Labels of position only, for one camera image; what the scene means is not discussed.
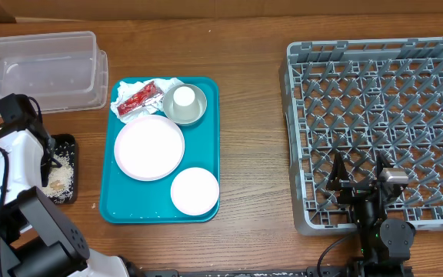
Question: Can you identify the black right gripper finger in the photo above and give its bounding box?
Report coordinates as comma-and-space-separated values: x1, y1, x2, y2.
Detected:
326, 152, 348, 191
376, 152, 391, 180

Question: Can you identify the brown food scrap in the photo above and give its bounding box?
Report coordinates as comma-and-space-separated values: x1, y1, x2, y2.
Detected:
48, 180, 65, 191

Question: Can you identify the pink plate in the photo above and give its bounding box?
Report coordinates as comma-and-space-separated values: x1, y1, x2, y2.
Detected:
114, 115, 185, 182

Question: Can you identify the white napkin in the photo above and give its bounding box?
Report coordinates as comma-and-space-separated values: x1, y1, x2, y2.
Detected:
110, 78, 183, 124

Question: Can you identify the red snack wrapper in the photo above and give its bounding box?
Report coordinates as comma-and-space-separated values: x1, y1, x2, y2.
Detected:
118, 81, 164, 116

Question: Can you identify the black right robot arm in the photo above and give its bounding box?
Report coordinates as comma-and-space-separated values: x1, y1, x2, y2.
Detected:
326, 153, 416, 276

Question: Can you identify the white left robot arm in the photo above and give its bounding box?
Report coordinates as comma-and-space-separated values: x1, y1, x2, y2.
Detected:
0, 94, 139, 277

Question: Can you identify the black food waste tray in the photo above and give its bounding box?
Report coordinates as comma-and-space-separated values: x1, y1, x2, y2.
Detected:
40, 133, 78, 205

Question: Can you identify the white rice pile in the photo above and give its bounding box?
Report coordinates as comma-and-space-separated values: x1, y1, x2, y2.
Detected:
38, 140, 75, 203

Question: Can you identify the clear plastic bin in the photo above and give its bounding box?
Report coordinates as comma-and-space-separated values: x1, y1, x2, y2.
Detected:
0, 31, 108, 113

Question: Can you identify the grey plastic dish rack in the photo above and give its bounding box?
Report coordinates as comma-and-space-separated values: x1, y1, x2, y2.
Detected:
280, 37, 443, 235

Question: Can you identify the teal plastic tray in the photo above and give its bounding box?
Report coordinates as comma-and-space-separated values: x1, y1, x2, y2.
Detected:
99, 76, 220, 224

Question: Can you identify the grey metal bowl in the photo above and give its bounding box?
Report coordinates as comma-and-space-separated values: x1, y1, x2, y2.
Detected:
163, 84, 207, 125

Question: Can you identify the white paper cup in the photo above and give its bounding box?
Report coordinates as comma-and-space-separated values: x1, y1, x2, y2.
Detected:
173, 86, 199, 121

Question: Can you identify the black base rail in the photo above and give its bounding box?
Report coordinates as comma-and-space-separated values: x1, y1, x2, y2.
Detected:
141, 266, 414, 277

